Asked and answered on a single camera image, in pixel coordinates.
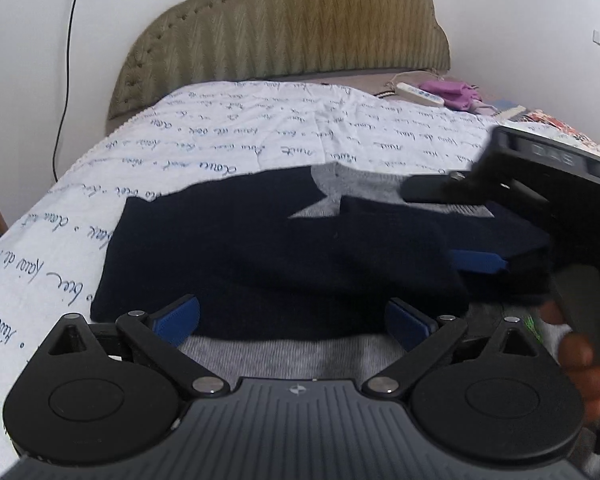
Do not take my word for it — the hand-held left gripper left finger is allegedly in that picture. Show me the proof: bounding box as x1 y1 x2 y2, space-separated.
46 294 231 401

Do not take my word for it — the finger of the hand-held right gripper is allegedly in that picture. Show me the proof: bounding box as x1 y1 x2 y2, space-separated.
449 249 511 276
402 171 482 206

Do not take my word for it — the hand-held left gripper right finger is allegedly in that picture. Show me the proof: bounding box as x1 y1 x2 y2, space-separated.
361 297 541 401

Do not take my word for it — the navy and grey knit sweater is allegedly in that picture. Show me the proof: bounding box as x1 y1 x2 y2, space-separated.
90 164 556 393

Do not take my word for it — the colourful magazine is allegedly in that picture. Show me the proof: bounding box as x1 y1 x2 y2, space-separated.
522 110 595 142

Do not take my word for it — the blue-edged book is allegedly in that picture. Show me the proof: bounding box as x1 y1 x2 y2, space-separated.
494 105 529 122

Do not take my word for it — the purple cloth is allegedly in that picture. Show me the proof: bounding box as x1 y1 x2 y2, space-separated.
418 79 482 112

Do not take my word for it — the white script-printed bedsheet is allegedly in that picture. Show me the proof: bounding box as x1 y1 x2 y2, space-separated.
0 79 600 480

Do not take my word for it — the olive padded headboard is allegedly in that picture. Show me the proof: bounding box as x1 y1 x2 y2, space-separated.
105 0 452 135

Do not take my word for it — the black power cable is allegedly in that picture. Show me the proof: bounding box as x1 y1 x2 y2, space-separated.
52 0 87 182

